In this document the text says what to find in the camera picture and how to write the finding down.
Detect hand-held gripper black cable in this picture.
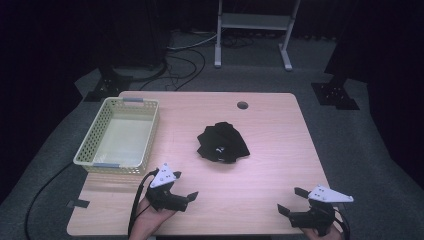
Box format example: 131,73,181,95
333,206,352,240
127,168,160,238

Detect person's right hand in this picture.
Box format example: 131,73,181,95
301,208,345,240

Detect black printed T-shirt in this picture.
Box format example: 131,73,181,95
196,121,251,165

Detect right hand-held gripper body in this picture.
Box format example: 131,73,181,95
287,184,355,237

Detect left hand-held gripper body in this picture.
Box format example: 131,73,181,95
145,162,190,213

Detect grey floor cable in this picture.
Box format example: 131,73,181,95
166,32,218,52

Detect right hand-held gripper black cable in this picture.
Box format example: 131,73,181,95
333,206,352,240

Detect white metal stand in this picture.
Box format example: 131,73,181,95
214,0,302,72

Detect person's left hand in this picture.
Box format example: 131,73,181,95
128,196,178,240

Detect black floor stand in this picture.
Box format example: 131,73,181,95
311,75,361,111
83,64,135,103

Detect thin black floor cables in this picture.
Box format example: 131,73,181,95
139,48,207,92

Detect grey tape strip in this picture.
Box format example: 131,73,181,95
66,198,91,210

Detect pale yellow plastic basket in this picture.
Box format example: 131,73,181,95
72,96,161,176

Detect left hand-held gripper black cable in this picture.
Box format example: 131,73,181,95
127,168,160,238

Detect thick black floor cable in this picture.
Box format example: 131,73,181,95
24,161,75,240

